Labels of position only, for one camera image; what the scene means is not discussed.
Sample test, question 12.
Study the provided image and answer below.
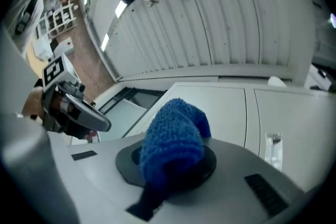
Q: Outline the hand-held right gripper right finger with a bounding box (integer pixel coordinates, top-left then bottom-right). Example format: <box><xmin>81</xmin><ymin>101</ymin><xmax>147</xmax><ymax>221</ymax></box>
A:
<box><xmin>48</xmin><ymin>132</ymin><xmax>307</xmax><ymax>224</ymax></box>

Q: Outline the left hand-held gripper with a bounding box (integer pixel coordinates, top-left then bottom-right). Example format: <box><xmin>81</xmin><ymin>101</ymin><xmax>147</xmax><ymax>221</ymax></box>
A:
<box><xmin>41</xmin><ymin>54</ymin><xmax>112</xmax><ymax>140</ymax></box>

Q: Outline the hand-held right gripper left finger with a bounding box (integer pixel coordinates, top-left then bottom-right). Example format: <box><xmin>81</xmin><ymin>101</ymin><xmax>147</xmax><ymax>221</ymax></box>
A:
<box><xmin>0</xmin><ymin>23</ymin><xmax>80</xmax><ymax>224</ymax></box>

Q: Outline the blue microfibre cloth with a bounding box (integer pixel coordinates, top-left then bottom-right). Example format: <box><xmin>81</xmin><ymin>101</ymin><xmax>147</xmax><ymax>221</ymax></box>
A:
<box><xmin>127</xmin><ymin>98</ymin><xmax>212</xmax><ymax>221</ymax></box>

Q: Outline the grey metal locker door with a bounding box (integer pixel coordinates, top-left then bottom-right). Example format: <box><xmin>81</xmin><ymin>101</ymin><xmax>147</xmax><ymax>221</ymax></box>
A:
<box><xmin>143</xmin><ymin>86</ymin><xmax>248</xmax><ymax>149</ymax></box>

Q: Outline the person's left forearm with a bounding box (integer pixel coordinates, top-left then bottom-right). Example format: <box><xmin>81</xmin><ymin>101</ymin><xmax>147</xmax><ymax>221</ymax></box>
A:
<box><xmin>21</xmin><ymin>86</ymin><xmax>45</xmax><ymax>120</ymax></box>

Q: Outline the white metal cabinet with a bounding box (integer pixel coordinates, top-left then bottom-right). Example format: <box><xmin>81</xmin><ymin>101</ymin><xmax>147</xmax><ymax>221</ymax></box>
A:
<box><xmin>136</xmin><ymin>82</ymin><xmax>335</xmax><ymax>194</ymax></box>

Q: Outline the black framed glass partition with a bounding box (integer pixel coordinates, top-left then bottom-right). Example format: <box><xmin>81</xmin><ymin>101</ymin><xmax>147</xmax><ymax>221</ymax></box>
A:
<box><xmin>98</xmin><ymin>86</ymin><xmax>169</xmax><ymax>140</ymax></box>

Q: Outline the white box with red dot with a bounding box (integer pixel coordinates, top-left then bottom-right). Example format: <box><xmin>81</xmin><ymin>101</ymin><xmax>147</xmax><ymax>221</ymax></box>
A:
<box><xmin>56</xmin><ymin>36</ymin><xmax>76</xmax><ymax>57</ymax></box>

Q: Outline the light wooden table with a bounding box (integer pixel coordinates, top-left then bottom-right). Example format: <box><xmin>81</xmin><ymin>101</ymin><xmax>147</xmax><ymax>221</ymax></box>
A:
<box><xmin>25</xmin><ymin>41</ymin><xmax>52</xmax><ymax>69</ymax></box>

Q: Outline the white box appliance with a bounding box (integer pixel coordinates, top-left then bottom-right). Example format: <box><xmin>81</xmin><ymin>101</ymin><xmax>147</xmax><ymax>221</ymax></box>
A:
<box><xmin>33</xmin><ymin>38</ymin><xmax>55</xmax><ymax>60</ymax></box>

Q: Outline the white shelving rack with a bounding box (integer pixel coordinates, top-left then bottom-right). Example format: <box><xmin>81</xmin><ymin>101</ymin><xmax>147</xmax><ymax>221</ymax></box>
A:
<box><xmin>39</xmin><ymin>0</ymin><xmax>78</xmax><ymax>39</ymax></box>

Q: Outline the white cylindrical object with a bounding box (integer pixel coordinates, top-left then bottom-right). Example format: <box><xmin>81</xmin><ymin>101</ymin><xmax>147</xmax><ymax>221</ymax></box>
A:
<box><xmin>267</xmin><ymin>75</ymin><xmax>287</xmax><ymax>89</ymax></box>

